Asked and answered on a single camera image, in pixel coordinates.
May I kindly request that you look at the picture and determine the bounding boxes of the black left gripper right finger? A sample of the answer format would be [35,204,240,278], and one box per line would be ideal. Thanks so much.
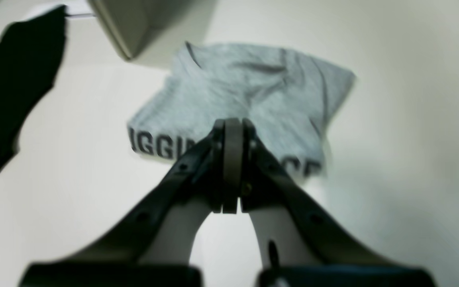
[241,119,435,287]

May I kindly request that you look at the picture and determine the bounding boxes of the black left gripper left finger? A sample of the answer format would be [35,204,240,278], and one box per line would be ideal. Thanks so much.
[20,118,244,287]

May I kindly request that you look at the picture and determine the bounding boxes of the grey T-shirt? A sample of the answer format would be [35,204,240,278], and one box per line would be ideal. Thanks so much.
[127,43,355,177]

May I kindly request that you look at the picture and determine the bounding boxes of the beige chair right side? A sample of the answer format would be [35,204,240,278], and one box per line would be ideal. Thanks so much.
[88,0,217,67]

